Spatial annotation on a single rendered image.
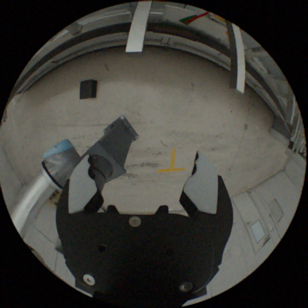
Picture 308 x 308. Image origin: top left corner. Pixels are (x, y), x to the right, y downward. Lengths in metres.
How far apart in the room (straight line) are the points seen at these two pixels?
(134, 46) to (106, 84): 0.95
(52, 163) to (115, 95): 0.88
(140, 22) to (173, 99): 0.92
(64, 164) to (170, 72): 1.10
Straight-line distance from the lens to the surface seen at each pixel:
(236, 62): 0.32
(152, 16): 0.52
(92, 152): 0.61
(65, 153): 0.42
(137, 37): 0.24
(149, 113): 1.06
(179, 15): 0.47
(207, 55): 1.18
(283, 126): 2.97
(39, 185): 0.46
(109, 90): 1.13
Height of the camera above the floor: 1.05
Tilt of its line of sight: 58 degrees down
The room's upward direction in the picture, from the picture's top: 176 degrees clockwise
